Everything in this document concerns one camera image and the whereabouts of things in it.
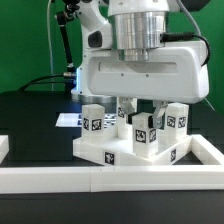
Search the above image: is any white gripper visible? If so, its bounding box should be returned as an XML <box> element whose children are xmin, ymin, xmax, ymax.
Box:
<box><xmin>81</xmin><ymin>32</ymin><xmax>210</xmax><ymax>128</ymax></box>

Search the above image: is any white U-shaped fence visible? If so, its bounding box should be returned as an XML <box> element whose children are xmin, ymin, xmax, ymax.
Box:
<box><xmin>0</xmin><ymin>135</ymin><xmax>224</xmax><ymax>194</ymax></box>

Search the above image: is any black cable bundle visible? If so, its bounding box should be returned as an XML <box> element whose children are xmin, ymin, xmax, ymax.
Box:
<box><xmin>18</xmin><ymin>73</ymin><xmax>77</xmax><ymax>93</ymax></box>

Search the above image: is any white square tabletop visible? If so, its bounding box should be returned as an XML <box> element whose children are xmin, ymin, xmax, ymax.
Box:
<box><xmin>73</xmin><ymin>126</ymin><xmax>191</xmax><ymax>166</ymax></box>

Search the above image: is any white thin cable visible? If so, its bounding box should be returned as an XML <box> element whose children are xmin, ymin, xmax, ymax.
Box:
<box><xmin>46</xmin><ymin>0</ymin><xmax>56</xmax><ymax>92</ymax></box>

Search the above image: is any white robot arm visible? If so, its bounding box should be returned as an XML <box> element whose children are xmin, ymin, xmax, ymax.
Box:
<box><xmin>59</xmin><ymin>0</ymin><xmax>211</xmax><ymax>128</ymax></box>

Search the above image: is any white sheet with AprilTags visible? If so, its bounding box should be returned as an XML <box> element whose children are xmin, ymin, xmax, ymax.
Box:
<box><xmin>55</xmin><ymin>113</ymin><xmax>116</xmax><ymax>128</ymax></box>

